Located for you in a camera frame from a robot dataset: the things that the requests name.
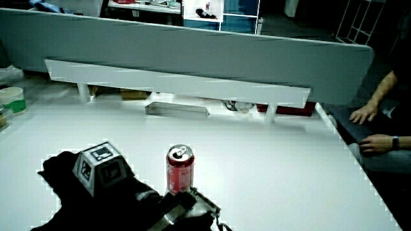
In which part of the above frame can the person's right hand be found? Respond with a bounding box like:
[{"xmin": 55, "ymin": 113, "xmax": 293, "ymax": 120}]
[{"xmin": 31, "ymin": 141, "xmax": 165, "ymax": 231}]

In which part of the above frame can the red cola can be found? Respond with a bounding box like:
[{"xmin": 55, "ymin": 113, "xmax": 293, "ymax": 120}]
[{"xmin": 165, "ymin": 144, "xmax": 196, "ymax": 196}]

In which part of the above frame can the another person's forearm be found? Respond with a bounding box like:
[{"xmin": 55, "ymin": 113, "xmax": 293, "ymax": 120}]
[{"xmin": 368, "ymin": 70, "xmax": 399, "ymax": 110}]

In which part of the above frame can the clear plastic container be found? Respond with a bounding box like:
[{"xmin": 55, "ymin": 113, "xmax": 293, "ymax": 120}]
[{"xmin": 0, "ymin": 107, "xmax": 11, "ymax": 130}]

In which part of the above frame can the green and white paper cup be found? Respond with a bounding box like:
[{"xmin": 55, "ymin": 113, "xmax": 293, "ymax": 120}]
[{"xmin": 0, "ymin": 87, "xmax": 28, "ymax": 114}]

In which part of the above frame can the brown cardboard box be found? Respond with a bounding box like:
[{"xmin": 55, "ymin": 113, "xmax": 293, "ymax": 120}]
[{"xmin": 119, "ymin": 89, "xmax": 149, "ymax": 101}]

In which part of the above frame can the clear plastic bag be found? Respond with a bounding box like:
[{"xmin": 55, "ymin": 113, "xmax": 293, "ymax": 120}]
[{"xmin": 0, "ymin": 65, "xmax": 25, "ymax": 85}]

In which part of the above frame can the long white shelf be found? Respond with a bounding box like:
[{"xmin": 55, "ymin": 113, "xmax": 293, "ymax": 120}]
[{"xmin": 44, "ymin": 58, "xmax": 311, "ymax": 124}]

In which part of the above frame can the blue cloth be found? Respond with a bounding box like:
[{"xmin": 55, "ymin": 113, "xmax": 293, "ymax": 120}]
[{"xmin": 28, "ymin": 0, "xmax": 75, "ymax": 15}]

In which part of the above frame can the grey desk partition panel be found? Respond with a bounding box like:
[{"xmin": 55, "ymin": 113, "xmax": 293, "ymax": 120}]
[{"xmin": 0, "ymin": 8, "xmax": 376, "ymax": 105}]

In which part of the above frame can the white table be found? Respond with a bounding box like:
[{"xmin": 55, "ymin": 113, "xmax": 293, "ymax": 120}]
[{"xmin": 107, "ymin": 0, "xmax": 182, "ymax": 15}]

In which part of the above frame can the black bottle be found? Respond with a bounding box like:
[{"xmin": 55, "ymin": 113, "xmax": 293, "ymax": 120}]
[{"xmin": 195, "ymin": 8, "xmax": 218, "ymax": 20}]

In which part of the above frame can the red box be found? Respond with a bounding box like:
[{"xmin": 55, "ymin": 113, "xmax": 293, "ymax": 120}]
[{"xmin": 256, "ymin": 101, "xmax": 317, "ymax": 117}]

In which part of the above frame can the white and blue cabinet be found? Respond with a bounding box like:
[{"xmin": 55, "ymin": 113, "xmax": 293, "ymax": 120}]
[{"xmin": 181, "ymin": 0, "xmax": 261, "ymax": 35}]

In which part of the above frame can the dark laptop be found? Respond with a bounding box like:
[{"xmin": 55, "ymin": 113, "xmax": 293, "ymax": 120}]
[{"xmin": 328, "ymin": 107, "xmax": 391, "ymax": 144}]

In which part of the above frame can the silver metal cable box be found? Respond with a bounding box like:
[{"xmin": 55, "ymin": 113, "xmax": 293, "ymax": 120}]
[{"xmin": 144, "ymin": 101, "xmax": 211, "ymax": 119}]

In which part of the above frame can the bundle of cables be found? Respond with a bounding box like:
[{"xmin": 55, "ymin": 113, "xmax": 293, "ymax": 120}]
[{"xmin": 222, "ymin": 99, "xmax": 255, "ymax": 114}]

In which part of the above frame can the white wire rack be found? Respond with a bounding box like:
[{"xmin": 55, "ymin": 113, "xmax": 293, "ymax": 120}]
[{"xmin": 335, "ymin": 0, "xmax": 387, "ymax": 46}]

